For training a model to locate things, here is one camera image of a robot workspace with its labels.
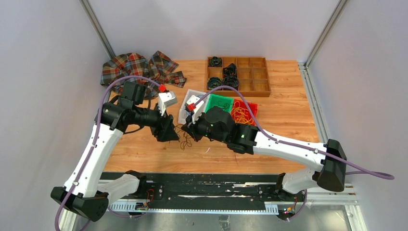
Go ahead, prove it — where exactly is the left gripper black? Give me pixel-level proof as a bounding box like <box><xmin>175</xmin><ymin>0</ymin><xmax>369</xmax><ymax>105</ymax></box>
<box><xmin>133</xmin><ymin>102</ymin><xmax>180</xmax><ymax>141</ymax></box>

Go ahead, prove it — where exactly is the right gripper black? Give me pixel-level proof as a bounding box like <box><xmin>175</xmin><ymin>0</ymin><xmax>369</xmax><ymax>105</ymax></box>
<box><xmin>181</xmin><ymin>109</ymin><xmax>227</xmax><ymax>144</ymax></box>

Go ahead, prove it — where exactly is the brown wire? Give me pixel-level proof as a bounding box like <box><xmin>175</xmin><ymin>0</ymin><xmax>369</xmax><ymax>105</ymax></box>
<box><xmin>173</xmin><ymin>124</ymin><xmax>193</xmax><ymax>151</ymax></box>

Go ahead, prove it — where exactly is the yellow wire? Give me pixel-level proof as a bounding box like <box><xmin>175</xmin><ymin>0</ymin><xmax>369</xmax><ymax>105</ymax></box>
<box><xmin>231</xmin><ymin>106</ymin><xmax>255</xmax><ymax>126</ymax></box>

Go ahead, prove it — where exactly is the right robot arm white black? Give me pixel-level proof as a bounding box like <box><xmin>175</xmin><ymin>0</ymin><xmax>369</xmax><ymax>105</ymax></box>
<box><xmin>181</xmin><ymin>107</ymin><xmax>347</xmax><ymax>201</ymax></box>

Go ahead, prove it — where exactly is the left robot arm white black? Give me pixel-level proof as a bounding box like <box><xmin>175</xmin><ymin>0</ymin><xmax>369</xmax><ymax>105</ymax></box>
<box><xmin>51</xmin><ymin>81</ymin><xmax>179</xmax><ymax>222</ymax></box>

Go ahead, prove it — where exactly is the white plastic bin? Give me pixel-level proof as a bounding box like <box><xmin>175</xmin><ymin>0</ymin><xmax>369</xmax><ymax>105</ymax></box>
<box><xmin>178</xmin><ymin>89</ymin><xmax>205</xmax><ymax>124</ymax></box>

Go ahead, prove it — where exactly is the green plastic bin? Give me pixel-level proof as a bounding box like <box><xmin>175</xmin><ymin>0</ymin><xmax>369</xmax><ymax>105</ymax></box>
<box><xmin>204</xmin><ymin>94</ymin><xmax>234</xmax><ymax>113</ymax></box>

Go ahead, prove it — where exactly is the red plastic bin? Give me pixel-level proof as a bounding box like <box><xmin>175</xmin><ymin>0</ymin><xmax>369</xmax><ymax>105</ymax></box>
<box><xmin>230</xmin><ymin>99</ymin><xmax>258</xmax><ymax>126</ymax></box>

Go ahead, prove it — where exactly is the rolled belt bottom left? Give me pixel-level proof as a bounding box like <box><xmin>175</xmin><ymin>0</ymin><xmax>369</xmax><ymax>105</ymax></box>
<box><xmin>207</xmin><ymin>77</ymin><xmax>222</xmax><ymax>90</ymax></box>

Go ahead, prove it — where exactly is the rolled belt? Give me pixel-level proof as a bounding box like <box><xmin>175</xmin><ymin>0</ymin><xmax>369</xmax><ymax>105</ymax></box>
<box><xmin>208</xmin><ymin>56</ymin><xmax>223</xmax><ymax>67</ymax></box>
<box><xmin>207</xmin><ymin>77</ymin><xmax>222</xmax><ymax>90</ymax></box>
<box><xmin>222</xmin><ymin>63</ymin><xmax>237</xmax><ymax>77</ymax></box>
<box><xmin>222</xmin><ymin>76</ymin><xmax>240</xmax><ymax>90</ymax></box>

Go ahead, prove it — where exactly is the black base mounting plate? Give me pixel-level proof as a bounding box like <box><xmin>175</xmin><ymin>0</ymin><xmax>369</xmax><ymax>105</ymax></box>
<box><xmin>95</xmin><ymin>172</ymin><xmax>342</xmax><ymax>211</ymax></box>

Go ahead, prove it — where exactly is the rolled belt bottom right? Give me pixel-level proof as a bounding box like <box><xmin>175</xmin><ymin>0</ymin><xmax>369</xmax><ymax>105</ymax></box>
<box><xmin>222</xmin><ymin>76</ymin><xmax>240</xmax><ymax>90</ymax></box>

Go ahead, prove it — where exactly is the plaid cloth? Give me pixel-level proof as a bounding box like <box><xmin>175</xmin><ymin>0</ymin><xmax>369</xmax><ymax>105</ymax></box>
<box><xmin>100</xmin><ymin>51</ymin><xmax>187</xmax><ymax>88</ymax></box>

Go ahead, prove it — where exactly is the rolled belt middle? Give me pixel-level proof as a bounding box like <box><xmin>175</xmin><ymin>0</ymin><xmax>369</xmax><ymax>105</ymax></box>
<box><xmin>222</xmin><ymin>63</ymin><xmax>237</xmax><ymax>77</ymax></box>

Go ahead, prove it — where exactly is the rolled belt top left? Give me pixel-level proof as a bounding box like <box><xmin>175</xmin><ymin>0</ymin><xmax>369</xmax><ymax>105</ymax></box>
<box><xmin>208</xmin><ymin>56</ymin><xmax>223</xmax><ymax>67</ymax></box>

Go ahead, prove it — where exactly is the wooden compartment tray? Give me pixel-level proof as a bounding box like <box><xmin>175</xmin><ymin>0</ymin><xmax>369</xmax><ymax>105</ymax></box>
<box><xmin>204</xmin><ymin>56</ymin><xmax>271</xmax><ymax>97</ymax></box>

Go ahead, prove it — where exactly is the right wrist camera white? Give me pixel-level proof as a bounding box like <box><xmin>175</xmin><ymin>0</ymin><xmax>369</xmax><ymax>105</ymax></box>
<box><xmin>186</xmin><ymin>95</ymin><xmax>205</xmax><ymax>125</ymax></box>

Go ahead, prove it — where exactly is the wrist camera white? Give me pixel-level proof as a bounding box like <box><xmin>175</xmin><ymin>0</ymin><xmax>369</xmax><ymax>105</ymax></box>
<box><xmin>158</xmin><ymin>91</ymin><xmax>178</xmax><ymax>117</ymax></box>
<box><xmin>186</xmin><ymin>95</ymin><xmax>205</xmax><ymax>125</ymax></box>

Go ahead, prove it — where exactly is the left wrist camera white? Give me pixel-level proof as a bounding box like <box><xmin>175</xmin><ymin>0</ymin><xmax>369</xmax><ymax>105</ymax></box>
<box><xmin>158</xmin><ymin>91</ymin><xmax>178</xmax><ymax>117</ymax></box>

